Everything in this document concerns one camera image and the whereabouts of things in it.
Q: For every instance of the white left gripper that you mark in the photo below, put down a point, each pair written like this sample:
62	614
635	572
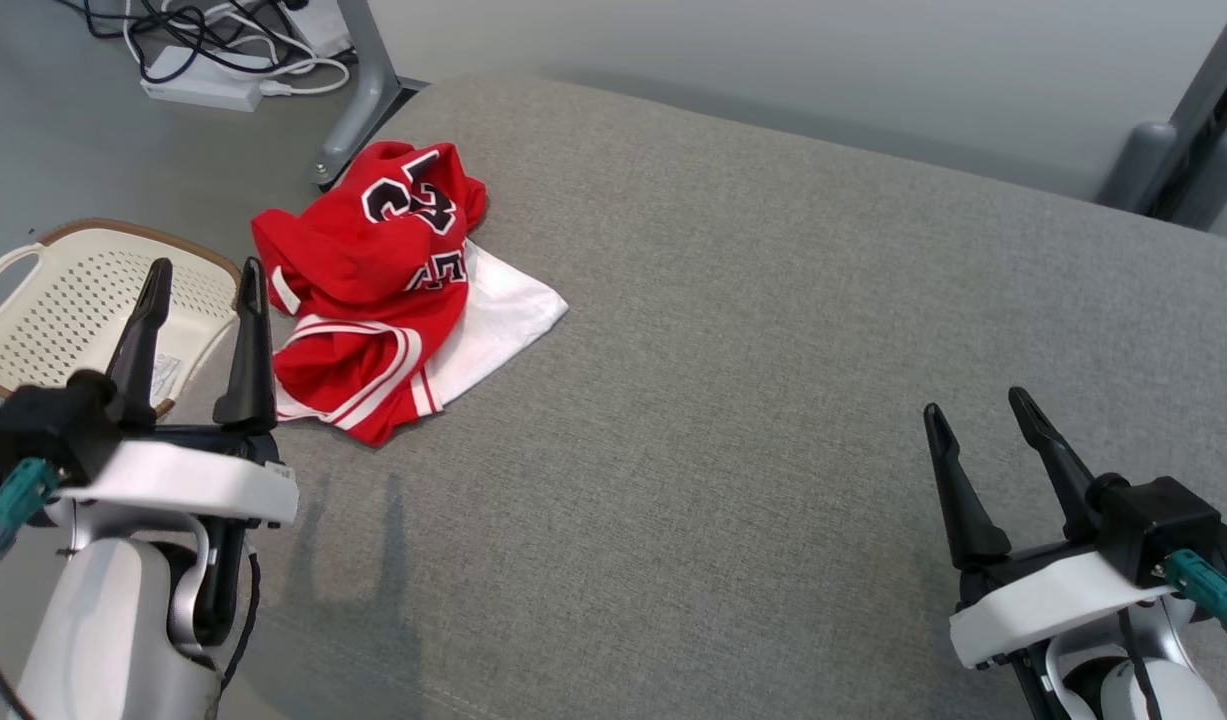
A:
193	475

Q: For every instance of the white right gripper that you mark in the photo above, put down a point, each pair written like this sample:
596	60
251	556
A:
1043	600

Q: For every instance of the red basketball jersey white sleeves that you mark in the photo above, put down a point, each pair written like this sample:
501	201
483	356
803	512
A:
363	270

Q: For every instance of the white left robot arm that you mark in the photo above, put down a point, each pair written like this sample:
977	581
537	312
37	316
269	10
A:
103	630

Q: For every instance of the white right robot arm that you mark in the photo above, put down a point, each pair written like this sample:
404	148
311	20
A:
1173	690

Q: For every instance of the cream perforated laundry basket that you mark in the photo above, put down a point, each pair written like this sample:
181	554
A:
63	310

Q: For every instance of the white power adapter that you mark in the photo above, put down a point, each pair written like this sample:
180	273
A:
198	88

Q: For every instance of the grey metal slanted leg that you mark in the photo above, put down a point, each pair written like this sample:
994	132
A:
368	100

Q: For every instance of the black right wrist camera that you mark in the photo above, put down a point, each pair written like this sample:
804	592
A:
1163	525

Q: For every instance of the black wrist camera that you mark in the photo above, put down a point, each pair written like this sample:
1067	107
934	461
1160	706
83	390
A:
43	430
1163	525

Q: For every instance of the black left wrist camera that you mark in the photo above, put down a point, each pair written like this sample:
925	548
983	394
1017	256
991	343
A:
43	430

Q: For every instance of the teal left camera connector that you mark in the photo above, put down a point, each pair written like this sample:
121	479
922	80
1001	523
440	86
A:
18	495

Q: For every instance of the teal camera connector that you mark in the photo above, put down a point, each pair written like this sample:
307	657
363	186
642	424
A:
1208	590
18	495

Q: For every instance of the teal right camera connector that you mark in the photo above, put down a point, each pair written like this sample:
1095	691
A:
1208	590

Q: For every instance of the grey metal frame post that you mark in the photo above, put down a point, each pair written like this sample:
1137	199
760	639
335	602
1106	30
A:
1203	110

